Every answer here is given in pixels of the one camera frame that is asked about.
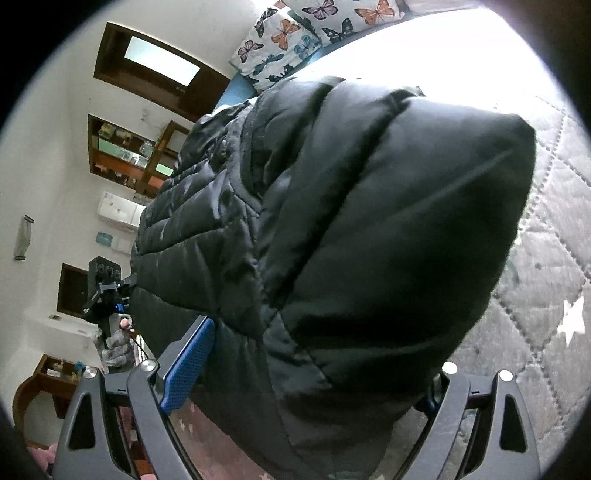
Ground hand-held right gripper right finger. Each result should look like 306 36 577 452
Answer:
406 362 541 480

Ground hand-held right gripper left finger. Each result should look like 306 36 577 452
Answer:
54 318 217 480

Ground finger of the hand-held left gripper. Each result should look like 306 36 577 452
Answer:
83 291 132 321
96 273 139 296

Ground black down jacket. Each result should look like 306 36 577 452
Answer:
130 75 537 480

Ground person's left hand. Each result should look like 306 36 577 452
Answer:
99 316 136 374

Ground white cabinet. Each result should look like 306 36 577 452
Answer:
97 191 146 232

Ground curved wooden dressing table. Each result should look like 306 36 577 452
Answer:
11 353 86 423

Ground brown wooden door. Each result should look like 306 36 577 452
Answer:
93 22 232 123

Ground butterfly print pillows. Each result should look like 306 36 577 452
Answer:
212 18 407 116

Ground black cable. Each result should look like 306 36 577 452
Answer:
129 330 153 365

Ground grey wall hanging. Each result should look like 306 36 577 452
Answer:
13 215 37 261

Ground wooden wall cabinet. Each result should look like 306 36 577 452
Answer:
88 114 160 185

